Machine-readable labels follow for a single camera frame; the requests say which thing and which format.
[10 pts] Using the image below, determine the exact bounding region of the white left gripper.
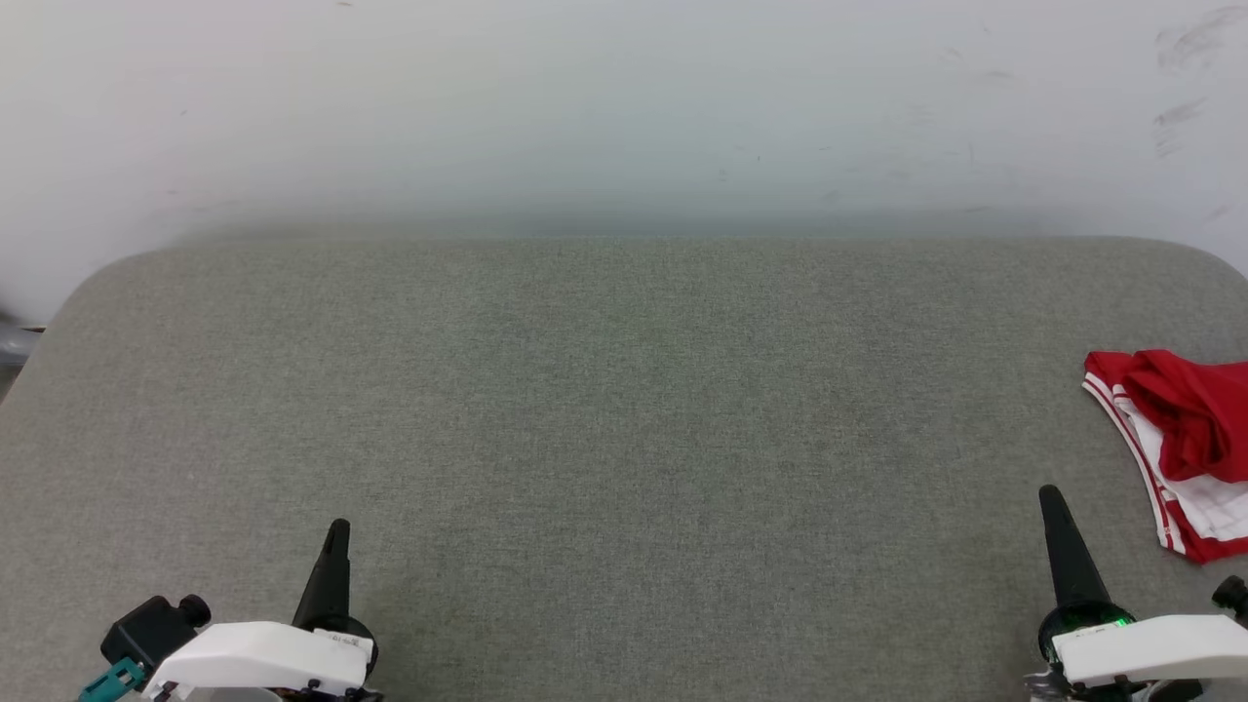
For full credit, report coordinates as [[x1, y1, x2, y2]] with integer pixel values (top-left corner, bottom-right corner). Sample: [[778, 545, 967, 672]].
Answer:
[[146, 519, 381, 702]]

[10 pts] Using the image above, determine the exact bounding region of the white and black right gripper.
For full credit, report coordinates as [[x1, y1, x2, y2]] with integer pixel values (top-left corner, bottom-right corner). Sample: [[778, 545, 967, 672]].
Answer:
[[1024, 485, 1248, 702]]

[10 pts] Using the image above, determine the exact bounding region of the red garment with white trim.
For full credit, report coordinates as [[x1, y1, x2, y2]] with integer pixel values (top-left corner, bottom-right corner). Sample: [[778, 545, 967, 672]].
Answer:
[[1082, 349, 1248, 565]]

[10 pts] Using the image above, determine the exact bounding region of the teal connector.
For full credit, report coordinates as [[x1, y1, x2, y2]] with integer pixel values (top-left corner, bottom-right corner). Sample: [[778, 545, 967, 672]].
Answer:
[[78, 658, 147, 702]]

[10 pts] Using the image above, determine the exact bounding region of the grey fabric sofa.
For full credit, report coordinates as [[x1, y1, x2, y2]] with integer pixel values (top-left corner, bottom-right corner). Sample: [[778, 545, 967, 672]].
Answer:
[[0, 234, 1248, 702]]

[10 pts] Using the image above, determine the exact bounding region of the grey blurry object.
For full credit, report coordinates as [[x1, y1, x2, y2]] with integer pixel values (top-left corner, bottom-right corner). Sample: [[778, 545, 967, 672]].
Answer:
[[0, 322, 46, 368]]

